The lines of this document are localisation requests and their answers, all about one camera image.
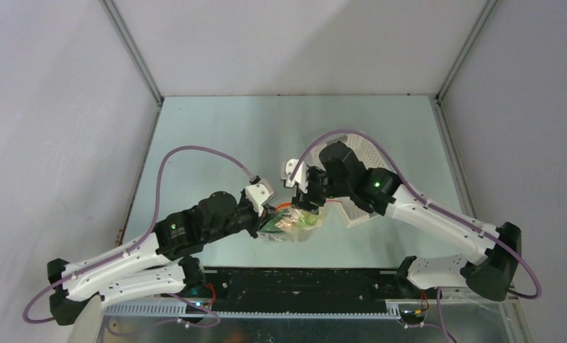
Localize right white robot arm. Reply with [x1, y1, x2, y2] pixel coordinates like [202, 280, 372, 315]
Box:
[282, 142, 521, 302]

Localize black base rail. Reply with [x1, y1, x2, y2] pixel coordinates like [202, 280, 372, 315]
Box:
[159, 266, 443, 314]

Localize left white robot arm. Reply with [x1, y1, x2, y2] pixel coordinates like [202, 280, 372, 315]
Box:
[46, 186, 275, 326]

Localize clear zip top bag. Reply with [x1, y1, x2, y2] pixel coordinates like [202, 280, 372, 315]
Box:
[258, 202, 327, 242]

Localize white plastic basket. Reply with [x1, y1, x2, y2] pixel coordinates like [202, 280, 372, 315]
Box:
[310, 134, 401, 228]

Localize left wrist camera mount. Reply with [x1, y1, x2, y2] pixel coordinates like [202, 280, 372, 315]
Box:
[244, 179, 275, 217]

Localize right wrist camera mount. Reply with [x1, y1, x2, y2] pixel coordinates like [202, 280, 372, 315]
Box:
[281, 159, 308, 193]

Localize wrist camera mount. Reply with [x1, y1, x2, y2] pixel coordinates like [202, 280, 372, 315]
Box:
[281, 159, 308, 193]
[244, 179, 275, 217]

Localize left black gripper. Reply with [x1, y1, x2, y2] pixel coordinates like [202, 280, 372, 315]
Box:
[204, 188, 279, 244]

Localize pale green cabbage leaf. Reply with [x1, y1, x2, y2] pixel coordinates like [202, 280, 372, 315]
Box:
[284, 209, 322, 230]

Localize green bok choy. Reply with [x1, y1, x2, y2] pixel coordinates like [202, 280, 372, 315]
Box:
[259, 217, 288, 234]

